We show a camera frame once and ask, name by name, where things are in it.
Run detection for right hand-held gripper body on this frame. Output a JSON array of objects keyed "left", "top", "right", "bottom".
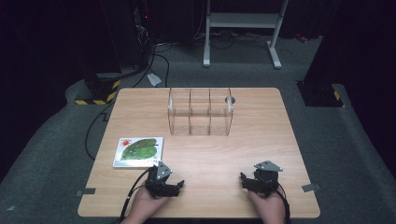
[{"left": 253, "top": 160, "right": 284, "bottom": 198}]

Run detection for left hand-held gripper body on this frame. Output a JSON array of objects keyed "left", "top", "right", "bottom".
[{"left": 145, "top": 161, "right": 176, "bottom": 199}]

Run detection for picture book with green leaf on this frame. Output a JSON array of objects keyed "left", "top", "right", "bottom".
[{"left": 112, "top": 136, "right": 164, "bottom": 169}]

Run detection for clear acrylic divider rack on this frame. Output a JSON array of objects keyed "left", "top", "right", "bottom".
[{"left": 167, "top": 87, "right": 234, "bottom": 136}]

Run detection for person's left hand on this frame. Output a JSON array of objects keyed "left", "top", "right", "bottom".
[{"left": 124, "top": 186, "right": 171, "bottom": 224}]

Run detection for person's right hand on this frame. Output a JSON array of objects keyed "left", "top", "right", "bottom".
[{"left": 247, "top": 189, "right": 286, "bottom": 224}]

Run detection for grey tape strip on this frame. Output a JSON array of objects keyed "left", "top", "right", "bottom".
[
  {"left": 301, "top": 183, "right": 321, "bottom": 193},
  {"left": 76, "top": 188, "right": 97, "bottom": 198}
]

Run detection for black base with yellow stripes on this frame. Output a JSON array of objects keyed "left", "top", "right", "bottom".
[
  {"left": 74, "top": 73, "right": 121, "bottom": 106},
  {"left": 296, "top": 80, "right": 346, "bottom": 108}
]

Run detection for small red object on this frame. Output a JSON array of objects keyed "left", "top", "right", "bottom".
[{"left": 294, "top": 32, "right": 309, "bottom": 44}]

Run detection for dark computer tower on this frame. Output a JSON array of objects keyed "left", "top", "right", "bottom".
[{"left": 130, "top": 0, "right": 157, "bottom": 70}]

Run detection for white metal stand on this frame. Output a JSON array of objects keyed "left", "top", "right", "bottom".
[{"left": 203, "top": 0, "right": 290, "bottom": 70}]

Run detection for left hand-held gripper black cable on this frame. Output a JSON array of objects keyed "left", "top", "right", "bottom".
[{"left": 119, "top": 167, "right": 154, "bottom": 224}]

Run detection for hand-held gripper black cable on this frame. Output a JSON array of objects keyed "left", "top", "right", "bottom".
[
  {"left": 275, "top": 182, "right": 292, "bottom": 224},
  {"left": 119, "top": 167, "right": 154, "bottom": 224}
]

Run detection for right hand-held gripper black cable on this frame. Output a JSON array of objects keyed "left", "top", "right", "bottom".
[{"left": 275, "top": 182, "right": 292, "bottom": 224}]

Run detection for long black floor cable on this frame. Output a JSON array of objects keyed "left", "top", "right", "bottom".
[{"left": 84, "top": 102, "right": 116, "bottom": 161}]

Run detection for black floor cable loop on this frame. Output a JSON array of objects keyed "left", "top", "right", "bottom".
[{"left": 132, "top": 43, "right": 173, "bottom": 89}]

